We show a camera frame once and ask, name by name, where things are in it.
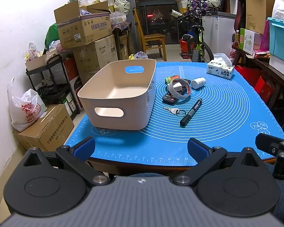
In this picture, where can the wooden chair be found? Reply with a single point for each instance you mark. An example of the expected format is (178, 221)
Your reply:
(147, 39)

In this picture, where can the black metal shelf cart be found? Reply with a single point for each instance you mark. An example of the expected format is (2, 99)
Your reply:
(51, 92)

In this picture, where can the grey plastic bag floor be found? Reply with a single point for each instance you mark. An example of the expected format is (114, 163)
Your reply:
(140, 55)

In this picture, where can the white refrigerator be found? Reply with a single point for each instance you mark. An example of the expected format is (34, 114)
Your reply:
(219, 29)

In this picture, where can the beige plastic storage bin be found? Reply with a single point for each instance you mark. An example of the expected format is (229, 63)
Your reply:
(121, 95)

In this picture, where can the open cardboard box top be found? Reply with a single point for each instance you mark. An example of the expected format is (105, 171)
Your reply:
(79, 26)

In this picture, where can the black marker pen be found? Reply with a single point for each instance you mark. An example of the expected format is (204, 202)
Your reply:
(191, 113)

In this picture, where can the black remote control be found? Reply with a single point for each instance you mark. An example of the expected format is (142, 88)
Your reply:
(168, 98)

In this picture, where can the cardboard box on floor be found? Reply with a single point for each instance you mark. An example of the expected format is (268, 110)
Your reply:
(49, 131)

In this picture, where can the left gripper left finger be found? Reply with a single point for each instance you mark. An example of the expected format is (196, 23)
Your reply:
(74, 158)

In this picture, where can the white tissue box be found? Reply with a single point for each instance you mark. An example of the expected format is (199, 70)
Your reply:
(220, 66)

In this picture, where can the teal plastic storage bin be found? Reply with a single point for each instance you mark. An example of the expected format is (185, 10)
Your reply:
(276, 40)

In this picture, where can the silver keys with ring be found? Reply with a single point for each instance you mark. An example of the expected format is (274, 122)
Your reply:
(176, 111)

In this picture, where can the white pill bottle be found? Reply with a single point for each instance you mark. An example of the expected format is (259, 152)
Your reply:
(198, 83)

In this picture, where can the orange purple toy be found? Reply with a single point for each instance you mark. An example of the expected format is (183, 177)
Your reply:
(173, 77)

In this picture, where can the white red plastic bag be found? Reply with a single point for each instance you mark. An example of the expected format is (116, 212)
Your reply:
(24, 110)

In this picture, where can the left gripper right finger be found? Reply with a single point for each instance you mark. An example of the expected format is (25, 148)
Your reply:
(208, 159)

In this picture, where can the green black bicycle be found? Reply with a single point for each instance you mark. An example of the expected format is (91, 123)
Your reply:
(192, 44)

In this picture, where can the green tape roll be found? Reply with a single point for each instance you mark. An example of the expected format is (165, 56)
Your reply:
(167, 80)

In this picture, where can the large cardboard box stack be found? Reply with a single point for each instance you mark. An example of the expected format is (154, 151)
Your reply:
(94, 56)

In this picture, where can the blue silicone baking mat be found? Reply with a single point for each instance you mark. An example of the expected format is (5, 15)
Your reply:
(231, 116)

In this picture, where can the white usb charger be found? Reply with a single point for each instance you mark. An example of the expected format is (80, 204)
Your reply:
(178, 87)

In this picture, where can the tape roll red white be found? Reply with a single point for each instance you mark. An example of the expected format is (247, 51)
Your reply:
(186, 92)

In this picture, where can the green white carton box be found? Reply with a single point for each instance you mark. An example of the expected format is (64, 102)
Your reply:
(246, 41)

